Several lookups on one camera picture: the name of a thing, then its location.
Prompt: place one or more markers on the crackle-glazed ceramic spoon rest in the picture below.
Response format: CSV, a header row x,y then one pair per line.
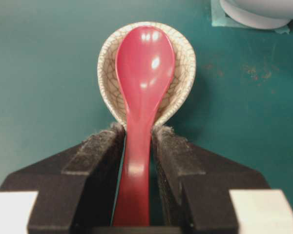
x,y
179,89

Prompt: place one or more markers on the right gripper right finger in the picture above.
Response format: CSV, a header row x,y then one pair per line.
x,y
194,184

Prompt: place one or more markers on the white round bowl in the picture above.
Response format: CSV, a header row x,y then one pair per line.
x,y
259,14

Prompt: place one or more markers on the teal tape patch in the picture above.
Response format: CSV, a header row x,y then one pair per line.
x,y
227,15

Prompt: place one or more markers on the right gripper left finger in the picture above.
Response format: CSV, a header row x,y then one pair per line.
x,y
76,187

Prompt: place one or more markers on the red plastic spoon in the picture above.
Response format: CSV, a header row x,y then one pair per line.
x,y
144,67

